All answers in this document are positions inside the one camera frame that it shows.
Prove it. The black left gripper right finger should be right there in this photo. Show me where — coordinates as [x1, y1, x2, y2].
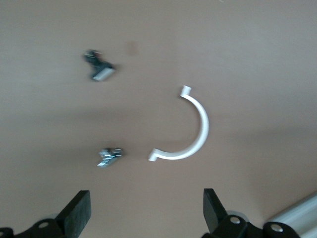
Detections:
[202, 188, 300, 238]

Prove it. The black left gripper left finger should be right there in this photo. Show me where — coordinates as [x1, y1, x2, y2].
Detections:
[0, 190, 92, 238]

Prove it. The white drawer cabinet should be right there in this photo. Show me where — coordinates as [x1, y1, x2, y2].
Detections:
[267, 192, 317, 238]

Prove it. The white curved plastic clamp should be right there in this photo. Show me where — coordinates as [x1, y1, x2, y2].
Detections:
[148, 85, 210, 162]

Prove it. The silver metal switch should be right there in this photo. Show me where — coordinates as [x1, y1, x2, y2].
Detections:
[98, 147, 123, 169]

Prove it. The black push button switch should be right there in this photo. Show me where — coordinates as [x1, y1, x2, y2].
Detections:
[83, 49, 116, 81]

